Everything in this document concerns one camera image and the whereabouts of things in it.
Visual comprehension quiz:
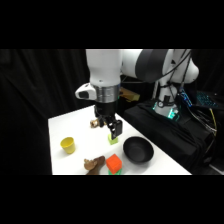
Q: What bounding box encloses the yellow cable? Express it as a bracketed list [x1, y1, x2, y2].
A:
[208, 108, 218, 136]

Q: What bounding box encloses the striped tiger plush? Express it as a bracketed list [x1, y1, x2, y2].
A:
[89, 118, 103, 130]

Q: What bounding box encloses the brown plush animal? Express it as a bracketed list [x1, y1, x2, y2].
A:
[83, 155, 107, 176]

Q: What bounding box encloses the backlit keyboard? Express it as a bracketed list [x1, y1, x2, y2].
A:
[195, 91, 219, 108]

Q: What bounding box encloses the black bowl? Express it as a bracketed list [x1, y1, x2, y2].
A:
[122, 135, 155, 164]

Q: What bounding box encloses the tan cardboard box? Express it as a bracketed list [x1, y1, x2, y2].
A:
[119, 87, 141, 103]

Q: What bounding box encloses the light green cube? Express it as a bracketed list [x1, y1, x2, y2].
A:
[107, 133, 120, 146]

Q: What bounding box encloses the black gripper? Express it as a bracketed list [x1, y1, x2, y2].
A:
[93, 103, 124, 141]

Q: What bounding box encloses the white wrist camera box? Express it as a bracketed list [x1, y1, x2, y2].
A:
[74, 83, 98, 100]

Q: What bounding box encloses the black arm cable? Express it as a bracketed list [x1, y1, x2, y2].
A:
[156, 49, 194, 108]

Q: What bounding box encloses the red cube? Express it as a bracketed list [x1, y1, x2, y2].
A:
[105, 153, 122, 174]

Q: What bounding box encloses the dark green cube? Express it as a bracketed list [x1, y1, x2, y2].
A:
[107, 168, 123, 176]

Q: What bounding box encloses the blue cable bundle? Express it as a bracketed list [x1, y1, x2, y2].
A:
[178, 89, 196, 108]

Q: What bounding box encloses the yellow cup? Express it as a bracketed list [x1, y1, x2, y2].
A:
[59, 136, 76, 155]

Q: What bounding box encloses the small green light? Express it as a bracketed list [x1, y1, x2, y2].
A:
[167, 111, 181, 122]

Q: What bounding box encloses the black curtain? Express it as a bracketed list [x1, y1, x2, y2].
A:
[0, 49, 224, 176]

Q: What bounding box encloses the black cloth-covered stand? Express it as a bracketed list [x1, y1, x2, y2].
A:
[123, 99, 216, 174]

